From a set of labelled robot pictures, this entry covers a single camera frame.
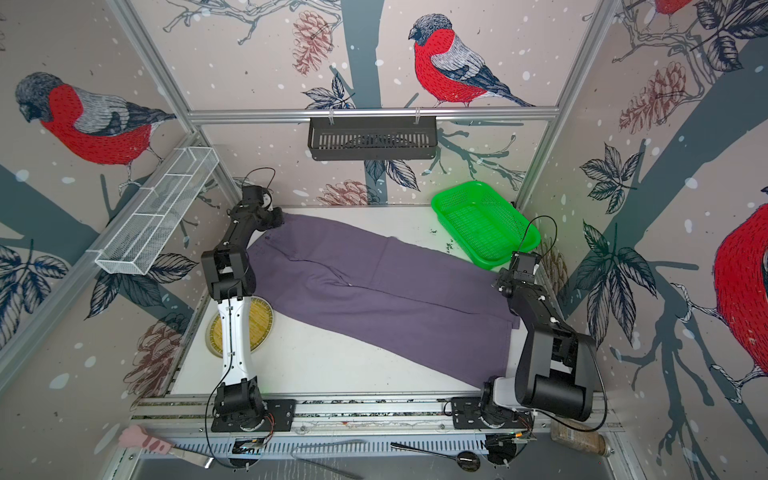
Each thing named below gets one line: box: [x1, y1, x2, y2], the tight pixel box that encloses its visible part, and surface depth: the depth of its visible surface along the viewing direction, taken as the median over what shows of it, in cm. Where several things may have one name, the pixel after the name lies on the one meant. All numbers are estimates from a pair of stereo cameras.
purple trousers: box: [248, 213, 520, 388], surface depth 98 cm
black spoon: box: [390, 442, 481, 472], surface depth 68 cm
